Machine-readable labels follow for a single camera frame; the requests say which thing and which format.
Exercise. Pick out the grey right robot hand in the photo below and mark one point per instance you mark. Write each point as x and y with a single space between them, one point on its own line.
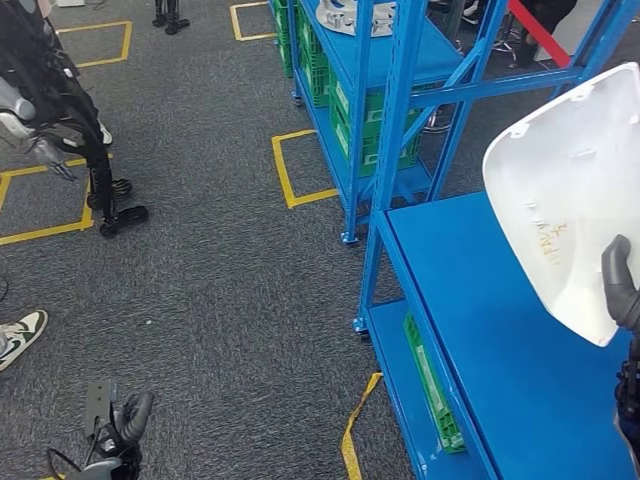
617 278

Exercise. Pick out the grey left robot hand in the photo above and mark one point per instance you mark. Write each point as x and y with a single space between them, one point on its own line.
135 417

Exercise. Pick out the white plastic shell part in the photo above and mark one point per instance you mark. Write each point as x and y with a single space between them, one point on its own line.
564 199

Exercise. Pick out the blue metal shelf rack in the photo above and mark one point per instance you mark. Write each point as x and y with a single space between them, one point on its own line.
430 56
475 364

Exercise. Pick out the person's foot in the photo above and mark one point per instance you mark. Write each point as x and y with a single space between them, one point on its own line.
23 338

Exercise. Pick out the yellow floor tape square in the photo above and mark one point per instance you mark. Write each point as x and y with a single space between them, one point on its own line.
45 232
126 43
234 20

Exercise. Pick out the white panel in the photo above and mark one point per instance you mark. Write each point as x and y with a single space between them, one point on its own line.
580 33

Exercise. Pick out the red floor barrier strip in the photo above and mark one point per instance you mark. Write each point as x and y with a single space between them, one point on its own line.
540 33

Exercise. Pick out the green plastic crate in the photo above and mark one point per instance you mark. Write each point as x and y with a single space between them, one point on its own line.
285 40
432 387
315 66
340 99
343 142

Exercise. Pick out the person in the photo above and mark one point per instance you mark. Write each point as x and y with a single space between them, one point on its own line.
555 13

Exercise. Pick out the chrome chair base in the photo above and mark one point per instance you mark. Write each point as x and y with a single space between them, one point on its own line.
436 120
505 36

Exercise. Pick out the black robot feet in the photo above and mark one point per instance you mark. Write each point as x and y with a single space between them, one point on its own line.
170 16

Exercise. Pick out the pale wheel cover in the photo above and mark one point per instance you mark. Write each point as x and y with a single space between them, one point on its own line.
345 16

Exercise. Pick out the black left wrist camera bracket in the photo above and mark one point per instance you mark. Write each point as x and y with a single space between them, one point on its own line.
97 401

